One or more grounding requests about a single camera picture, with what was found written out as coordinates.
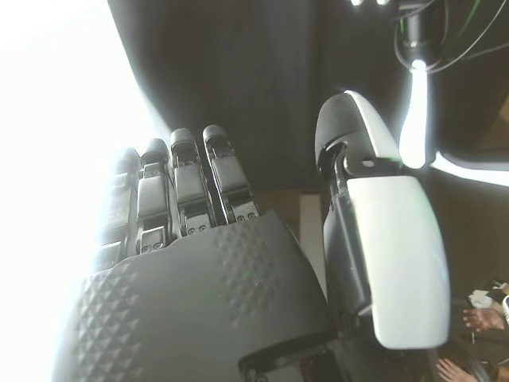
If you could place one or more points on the person's hand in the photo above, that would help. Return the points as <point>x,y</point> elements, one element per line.
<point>453,368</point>
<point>483,318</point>

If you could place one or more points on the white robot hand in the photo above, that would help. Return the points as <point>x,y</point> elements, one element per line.
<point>199,298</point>

